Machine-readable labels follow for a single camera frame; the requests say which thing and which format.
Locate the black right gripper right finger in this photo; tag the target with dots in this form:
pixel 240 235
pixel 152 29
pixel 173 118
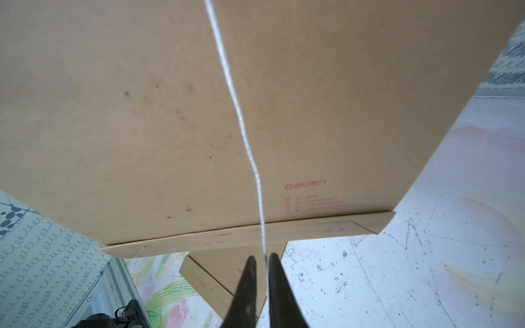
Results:
pixel 284 311

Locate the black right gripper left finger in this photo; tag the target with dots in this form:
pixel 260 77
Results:
pixel 242 312

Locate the brown kraft file bag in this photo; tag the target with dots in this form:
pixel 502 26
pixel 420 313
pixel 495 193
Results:
pixel 155 127
pixel 215 275

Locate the aluminium mounting rail frame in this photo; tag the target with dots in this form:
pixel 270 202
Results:
pixel 113 294

